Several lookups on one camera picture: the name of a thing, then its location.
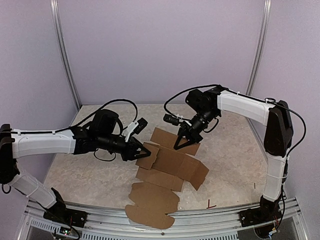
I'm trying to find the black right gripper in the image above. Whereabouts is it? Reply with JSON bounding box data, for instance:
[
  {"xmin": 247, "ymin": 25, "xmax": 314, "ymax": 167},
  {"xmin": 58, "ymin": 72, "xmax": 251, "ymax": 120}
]
[{"xmin": 173, "ymin": 108, "xmax": 219, "ymax": 150}]

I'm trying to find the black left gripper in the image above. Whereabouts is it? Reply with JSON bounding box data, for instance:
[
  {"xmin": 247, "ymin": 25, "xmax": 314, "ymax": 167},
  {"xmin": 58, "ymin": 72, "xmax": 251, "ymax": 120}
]
[{"xmin": 97, "ymin": 131, "xmax": 151, "ymax": 161}]

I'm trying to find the brown cardboard box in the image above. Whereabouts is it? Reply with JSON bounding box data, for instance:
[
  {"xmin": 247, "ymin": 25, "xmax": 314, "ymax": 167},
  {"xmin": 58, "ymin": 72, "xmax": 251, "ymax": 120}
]
[{"xmin": 125, "ymin": 127, "xmax": 209, "ymax": 230}]

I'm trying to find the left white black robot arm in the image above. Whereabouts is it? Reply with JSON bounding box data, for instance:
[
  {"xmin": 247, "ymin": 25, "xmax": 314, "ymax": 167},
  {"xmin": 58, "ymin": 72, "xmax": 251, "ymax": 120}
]
[{"xmin": 0, "ymin": 109, "xmax": 151, "ymax": 228}]

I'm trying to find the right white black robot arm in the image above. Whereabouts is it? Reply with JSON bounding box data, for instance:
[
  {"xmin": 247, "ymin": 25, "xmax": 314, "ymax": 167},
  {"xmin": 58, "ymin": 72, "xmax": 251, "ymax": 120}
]
[{"xmin": 173, "ymin": 84, "xmax": 294, "ymax": 227}]

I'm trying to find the small red stick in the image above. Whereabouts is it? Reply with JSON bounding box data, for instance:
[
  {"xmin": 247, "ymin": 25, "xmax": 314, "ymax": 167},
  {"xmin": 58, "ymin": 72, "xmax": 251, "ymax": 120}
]
[{"xmin": 207, "ymin": 199, "xmax": 216, "ymax": 209}]

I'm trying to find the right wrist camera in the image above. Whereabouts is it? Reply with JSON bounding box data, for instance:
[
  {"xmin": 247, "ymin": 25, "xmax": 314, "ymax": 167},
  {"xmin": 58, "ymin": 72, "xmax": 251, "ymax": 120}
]
[{"xmin": 163, "ymin": 113, "xmax": 182, "ymax": 126}]

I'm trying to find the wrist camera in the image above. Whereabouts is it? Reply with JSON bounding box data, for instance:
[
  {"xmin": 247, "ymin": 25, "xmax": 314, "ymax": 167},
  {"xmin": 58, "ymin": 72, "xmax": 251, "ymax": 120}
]
[
  {"xmin": 163, "ymin": 113, "xmax": 182, "ymax": 126},
  {"xmin": 123, "ymin": 117, "xmax": 148, "ymax": 143}
]

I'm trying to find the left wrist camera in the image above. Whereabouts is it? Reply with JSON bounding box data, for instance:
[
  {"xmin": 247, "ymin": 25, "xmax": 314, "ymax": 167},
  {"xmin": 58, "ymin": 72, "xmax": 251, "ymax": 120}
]
[{"xmin": 123, "ymin": 117, "xmax": 148, "ymax": 143}]

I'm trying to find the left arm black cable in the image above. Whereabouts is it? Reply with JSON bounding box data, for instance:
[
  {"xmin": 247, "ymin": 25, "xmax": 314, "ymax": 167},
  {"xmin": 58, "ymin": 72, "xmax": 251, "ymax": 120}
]
[{"xmin": 72, "ymin": 99, "xmax": 140, "ymax": 162}]

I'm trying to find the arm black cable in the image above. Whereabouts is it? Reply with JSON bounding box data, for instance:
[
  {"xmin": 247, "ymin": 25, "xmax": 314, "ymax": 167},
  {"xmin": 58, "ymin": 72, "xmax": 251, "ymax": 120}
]
[
  {"xmin": 163, "ymin": 84, "xmax": 223, "ymax": 116},
  {"xmin": 72, "ymin": 99, "xmax": 140, "ymax": 162}
]

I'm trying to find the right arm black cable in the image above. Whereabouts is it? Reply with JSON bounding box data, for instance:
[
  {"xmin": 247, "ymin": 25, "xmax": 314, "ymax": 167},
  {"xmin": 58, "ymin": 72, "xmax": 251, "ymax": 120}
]
[{"xmin": 163, "ymin": 84, "xmax": 223, "ymax": 116}]

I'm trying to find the front aluminium frame rail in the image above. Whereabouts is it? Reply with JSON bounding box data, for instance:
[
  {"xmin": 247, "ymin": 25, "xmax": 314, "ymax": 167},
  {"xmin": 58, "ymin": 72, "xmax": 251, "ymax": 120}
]
[{"xmin": 17, "ymin": 197, "xmax": 309, "ymax": 240}]

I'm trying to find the right aluminium corner post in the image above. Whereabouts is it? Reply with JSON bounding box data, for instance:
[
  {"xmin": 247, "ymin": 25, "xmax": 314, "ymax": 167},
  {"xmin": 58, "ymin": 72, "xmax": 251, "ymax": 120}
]
[{"xmin": 245, "ymin": 0, "xmax": 272, "ymax": 97}]

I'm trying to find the aluminium corner post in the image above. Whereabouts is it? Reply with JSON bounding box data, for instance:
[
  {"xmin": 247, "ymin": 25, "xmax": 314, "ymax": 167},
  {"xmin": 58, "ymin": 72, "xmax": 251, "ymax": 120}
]
[
  {"xmin": 245, "ymin": 0, "xmax": 272, "ymax": 97},
  {"xmin": 50, "ymin": 0, "xmax": 82, "ymax": 111}
]

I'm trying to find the left aluminium corner post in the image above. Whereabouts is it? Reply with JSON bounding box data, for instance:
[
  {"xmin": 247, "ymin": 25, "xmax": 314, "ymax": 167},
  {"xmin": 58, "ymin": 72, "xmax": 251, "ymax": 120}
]
[{"xmin": 50, "ymin": 0, "xmax": 82, "ymax": 111}]

